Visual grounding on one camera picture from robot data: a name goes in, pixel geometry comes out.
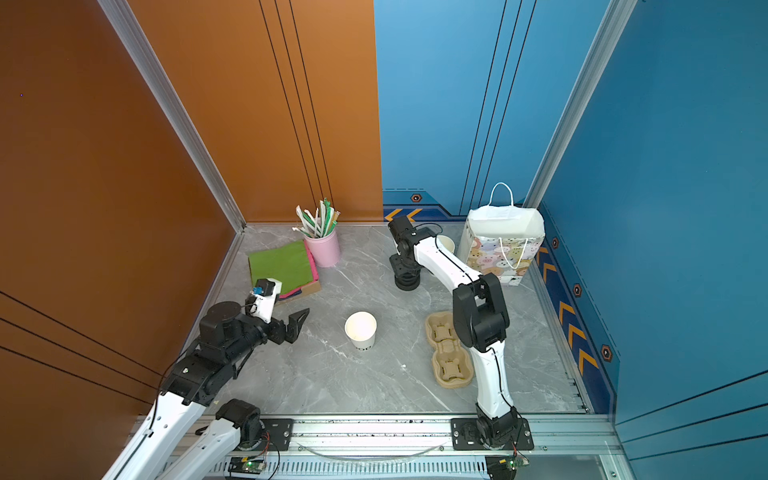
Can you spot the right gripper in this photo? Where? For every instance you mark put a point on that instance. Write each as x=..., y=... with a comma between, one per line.
x=396, y=265

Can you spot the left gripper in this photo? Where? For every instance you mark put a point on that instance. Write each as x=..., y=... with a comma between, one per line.
x=293, y=328

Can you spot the black cup lid stack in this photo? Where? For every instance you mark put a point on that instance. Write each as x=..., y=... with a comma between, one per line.
x=407, y=280

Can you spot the stack of paper cups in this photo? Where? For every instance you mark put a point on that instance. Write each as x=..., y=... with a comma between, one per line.
x=445, y=244

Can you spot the white paper coffee cup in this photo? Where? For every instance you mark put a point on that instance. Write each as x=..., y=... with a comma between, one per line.
x=360, y=328

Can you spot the cartoon paper gift bag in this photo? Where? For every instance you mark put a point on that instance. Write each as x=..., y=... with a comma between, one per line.
x=501, y=238

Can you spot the pulp cup carrier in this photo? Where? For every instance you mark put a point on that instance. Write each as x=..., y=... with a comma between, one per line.
x=451, y=362

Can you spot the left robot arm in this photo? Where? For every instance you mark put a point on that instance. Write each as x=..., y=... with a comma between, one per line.
x=228, y=336

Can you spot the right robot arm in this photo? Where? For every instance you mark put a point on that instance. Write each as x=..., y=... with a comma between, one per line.
x=480, y=319

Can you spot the cardboard napkin box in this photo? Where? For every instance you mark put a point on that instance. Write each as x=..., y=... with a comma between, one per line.
x=309, y=285

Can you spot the green napkin stack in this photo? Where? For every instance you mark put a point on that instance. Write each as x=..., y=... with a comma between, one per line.
x=270, y=263

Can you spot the pink straw holder cup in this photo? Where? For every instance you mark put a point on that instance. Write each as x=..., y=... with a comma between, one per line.
x=325, y=251

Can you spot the bundle of wrapped straws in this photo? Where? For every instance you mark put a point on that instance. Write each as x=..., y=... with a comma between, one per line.
x=318, y=224

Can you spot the left green circuit board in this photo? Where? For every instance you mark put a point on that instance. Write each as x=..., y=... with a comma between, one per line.
x=246, y=465

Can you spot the green circuit board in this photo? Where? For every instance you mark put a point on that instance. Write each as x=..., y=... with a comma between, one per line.
x=514, y=463
x=246, y=465

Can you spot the right green circuit board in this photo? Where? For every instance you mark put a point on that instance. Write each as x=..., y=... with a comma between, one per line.
x=514, y=463

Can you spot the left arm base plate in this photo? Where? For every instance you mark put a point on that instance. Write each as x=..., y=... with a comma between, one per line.
x=266, y=434

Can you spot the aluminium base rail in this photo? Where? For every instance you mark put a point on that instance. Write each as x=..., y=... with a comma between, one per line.
x=420, y=446

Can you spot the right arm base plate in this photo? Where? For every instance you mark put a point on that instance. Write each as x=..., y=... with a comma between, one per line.
x=467, y=434

